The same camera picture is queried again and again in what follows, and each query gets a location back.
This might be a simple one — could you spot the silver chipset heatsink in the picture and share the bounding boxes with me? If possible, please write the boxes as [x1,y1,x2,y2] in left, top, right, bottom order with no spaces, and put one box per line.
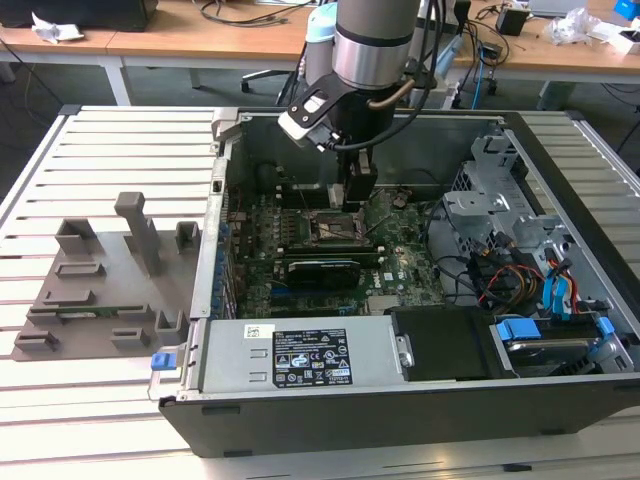
[368,294,402,315]

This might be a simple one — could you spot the wooden desk white legs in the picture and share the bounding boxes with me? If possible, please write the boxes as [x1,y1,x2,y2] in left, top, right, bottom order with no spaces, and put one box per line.
[0,0,314,107]
[452,0,640,109]

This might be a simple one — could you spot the blue flat data wire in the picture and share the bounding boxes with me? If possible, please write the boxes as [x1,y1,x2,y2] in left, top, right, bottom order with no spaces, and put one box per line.
[541,272,577,322]

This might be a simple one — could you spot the black bag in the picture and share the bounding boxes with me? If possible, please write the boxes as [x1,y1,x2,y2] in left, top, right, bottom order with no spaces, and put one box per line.
[0,0,160,32]

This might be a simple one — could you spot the CPU socket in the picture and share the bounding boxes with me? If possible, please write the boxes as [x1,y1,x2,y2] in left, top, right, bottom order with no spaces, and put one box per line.
[306,206,365,247]

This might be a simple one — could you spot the office chair base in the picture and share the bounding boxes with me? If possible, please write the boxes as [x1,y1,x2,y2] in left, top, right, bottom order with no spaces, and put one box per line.
[241,68,301,101]

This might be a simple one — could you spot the small black box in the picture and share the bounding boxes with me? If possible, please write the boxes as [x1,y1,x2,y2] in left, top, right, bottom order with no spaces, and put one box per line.
[495,7,530,36]

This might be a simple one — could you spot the silver power supply unit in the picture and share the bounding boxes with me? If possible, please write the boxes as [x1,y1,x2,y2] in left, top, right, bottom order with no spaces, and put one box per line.
[198,317,404,396]

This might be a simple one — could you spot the blue disk carrier with disk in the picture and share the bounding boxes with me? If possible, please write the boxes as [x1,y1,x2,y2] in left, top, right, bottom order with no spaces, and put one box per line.
[488,313,621,380]

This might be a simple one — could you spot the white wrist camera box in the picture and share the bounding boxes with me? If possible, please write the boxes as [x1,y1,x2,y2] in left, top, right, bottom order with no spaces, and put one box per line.
[277,74,351,151]

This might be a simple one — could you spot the black plastic shroud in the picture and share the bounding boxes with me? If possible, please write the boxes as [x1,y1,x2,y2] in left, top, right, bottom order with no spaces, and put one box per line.
[388,305,501,384]

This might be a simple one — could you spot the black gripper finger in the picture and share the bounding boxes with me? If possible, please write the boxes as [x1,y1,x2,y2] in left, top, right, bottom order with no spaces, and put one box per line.
[342,149,377,212]

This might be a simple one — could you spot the black RAM slot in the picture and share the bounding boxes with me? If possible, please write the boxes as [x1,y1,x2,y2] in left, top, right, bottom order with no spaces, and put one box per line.
[282,248,387,266]
[277,241,376,253]
[279,193,329,209]
[277,183,329,196]

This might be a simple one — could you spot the clear plastic bag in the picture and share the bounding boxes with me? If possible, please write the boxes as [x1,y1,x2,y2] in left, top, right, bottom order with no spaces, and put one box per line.
[543,7,601,47]

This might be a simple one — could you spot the crumpled white paper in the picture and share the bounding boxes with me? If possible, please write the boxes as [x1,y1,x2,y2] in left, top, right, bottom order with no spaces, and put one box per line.
[30,10,86,42]

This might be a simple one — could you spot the green motherboard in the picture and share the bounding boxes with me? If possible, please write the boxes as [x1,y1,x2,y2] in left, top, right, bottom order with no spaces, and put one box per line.
[224,185,451,321]

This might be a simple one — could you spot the red and yellow wires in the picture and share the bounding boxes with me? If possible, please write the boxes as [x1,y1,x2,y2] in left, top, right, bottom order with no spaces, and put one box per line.
[479,264,546,306]

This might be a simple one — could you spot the white power strip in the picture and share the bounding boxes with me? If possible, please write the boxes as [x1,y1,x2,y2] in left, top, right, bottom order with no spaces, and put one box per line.
[439,82,461,110]

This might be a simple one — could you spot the black open PC case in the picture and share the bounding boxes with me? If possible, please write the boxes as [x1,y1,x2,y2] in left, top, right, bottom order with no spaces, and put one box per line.
[148,106,640,459]

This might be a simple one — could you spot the black graphics card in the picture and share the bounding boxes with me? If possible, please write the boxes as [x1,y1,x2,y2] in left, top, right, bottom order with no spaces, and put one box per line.
[281,254,362,292]

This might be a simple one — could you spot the grey laptop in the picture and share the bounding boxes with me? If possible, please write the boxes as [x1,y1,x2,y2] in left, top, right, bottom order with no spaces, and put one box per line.
[528,0,587,16]

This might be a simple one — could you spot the grey parts rack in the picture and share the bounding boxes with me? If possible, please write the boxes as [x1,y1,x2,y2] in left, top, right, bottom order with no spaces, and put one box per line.
[8,191,204,362]

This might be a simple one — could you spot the silver metal drive cage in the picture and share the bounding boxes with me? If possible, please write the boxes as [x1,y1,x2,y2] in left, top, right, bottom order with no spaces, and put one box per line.
[442,132,577,262]

